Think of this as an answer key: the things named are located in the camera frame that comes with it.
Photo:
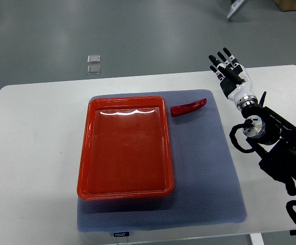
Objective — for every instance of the upper floor plate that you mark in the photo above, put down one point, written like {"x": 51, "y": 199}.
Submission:
{"x": 93, "y": 58}

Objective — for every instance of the blue-grey textured mat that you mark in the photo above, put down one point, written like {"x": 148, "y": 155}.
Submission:
{"x": 207, "y": 189}

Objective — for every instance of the black table label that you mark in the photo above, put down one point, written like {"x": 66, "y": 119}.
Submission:
{"x": 121, "y": 234}

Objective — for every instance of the red pepper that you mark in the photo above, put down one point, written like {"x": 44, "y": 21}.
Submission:
{"x": 187, "y": 108}

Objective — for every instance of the red plastic tray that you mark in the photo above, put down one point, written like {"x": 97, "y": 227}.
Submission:
{"x": 126, "y": 149}

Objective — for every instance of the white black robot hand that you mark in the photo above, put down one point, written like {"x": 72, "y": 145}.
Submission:
{"x": 234, "y": 80}

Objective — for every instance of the wooden box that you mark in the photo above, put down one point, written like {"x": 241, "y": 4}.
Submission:
{"x": 286, "y": 5}

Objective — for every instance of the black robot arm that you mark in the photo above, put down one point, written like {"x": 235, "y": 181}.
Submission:
{"x": 273, "y": 138}

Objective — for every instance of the white table leg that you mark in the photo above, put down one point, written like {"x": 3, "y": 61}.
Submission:
{"x": 256, "y": 239}

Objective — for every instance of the grey leaning board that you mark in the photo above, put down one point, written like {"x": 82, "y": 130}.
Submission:
{"x": 235, "y": 7}

